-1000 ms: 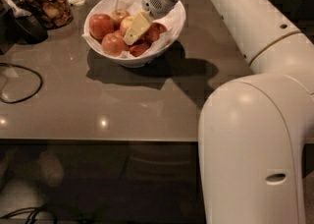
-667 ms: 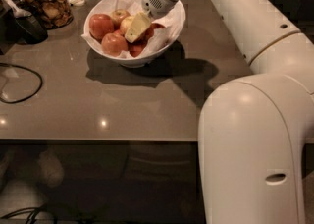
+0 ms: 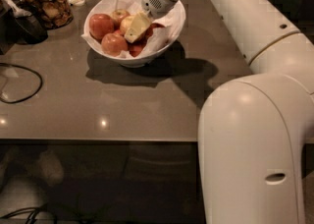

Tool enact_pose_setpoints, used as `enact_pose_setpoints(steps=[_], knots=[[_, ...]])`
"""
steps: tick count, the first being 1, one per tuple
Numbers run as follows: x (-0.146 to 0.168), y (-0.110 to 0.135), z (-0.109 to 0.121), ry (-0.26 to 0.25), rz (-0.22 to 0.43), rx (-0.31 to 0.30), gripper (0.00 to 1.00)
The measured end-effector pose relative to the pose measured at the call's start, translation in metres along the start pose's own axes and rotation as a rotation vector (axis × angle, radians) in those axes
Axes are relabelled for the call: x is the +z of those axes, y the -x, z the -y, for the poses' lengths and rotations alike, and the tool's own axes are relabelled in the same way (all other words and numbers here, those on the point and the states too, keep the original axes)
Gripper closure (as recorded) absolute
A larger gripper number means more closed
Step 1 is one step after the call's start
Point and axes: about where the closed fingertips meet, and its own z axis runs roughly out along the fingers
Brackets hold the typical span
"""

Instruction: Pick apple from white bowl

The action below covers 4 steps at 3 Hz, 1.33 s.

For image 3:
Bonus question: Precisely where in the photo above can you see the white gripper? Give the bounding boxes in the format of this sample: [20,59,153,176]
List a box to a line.
[125,0,176,43]

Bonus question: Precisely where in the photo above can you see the yellow-red top apple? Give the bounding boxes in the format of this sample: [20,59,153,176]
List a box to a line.
[120,15,134,34]

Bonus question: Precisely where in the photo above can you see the yellow-red apple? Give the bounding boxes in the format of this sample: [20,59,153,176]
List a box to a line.
[111,9,130,28]
[120,15,134,34]

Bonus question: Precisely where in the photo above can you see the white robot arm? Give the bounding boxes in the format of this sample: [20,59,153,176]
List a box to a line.
[141,0,314,224]

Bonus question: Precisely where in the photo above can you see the red apple right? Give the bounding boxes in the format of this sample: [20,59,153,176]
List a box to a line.
[144,23,165,41]

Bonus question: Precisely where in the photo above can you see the red apple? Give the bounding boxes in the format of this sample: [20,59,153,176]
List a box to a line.
[129,41,146,57]
[101,33,128,56]
[89,14,115,40]
[144,23,165,41]

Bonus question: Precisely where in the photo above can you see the yellow-red apple at back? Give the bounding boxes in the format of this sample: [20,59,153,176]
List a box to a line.
[111,9,130,28]

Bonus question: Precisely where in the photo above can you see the white ceramic bowl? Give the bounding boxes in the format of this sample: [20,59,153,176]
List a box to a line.
[83,0,186,69]

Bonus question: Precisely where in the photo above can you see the red apple front bottom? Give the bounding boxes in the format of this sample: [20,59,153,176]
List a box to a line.
[129,41,146,57]

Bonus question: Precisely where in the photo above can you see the white paper bowl liner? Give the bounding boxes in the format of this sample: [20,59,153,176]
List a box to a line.
[81,0,186,60]

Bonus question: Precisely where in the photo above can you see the red apple front left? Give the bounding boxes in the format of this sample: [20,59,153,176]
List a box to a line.
[101,33,128,56]

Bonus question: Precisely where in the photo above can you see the red apple far left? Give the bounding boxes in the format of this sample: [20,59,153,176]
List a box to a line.
[89,14,115,40]

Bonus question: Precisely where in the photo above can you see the black round appliance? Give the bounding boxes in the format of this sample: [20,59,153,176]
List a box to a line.
[0,0,48,55]

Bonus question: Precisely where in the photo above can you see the black cable loop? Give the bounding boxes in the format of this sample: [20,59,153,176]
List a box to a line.
[0,62,44,104]

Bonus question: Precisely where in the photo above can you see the black cables on floor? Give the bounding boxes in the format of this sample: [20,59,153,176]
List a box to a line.
[0,201,60,224]

